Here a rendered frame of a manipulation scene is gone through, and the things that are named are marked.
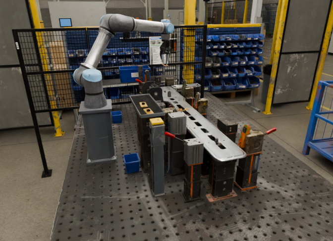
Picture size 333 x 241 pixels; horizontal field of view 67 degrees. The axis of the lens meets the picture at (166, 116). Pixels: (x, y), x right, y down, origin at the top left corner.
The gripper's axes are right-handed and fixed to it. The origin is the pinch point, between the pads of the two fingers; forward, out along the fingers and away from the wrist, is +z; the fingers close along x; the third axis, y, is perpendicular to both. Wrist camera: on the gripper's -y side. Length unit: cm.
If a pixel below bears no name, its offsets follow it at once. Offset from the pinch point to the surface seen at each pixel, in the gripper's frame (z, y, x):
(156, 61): 9, -55, 7
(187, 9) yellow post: -43, -60, 43
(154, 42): -10, -55, 5
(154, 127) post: 12, 99, -36
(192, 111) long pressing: 26, 52, 5
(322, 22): -24, -129, 307
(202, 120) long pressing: 26, 69, 6
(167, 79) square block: 22.0, -23.7, 10.1
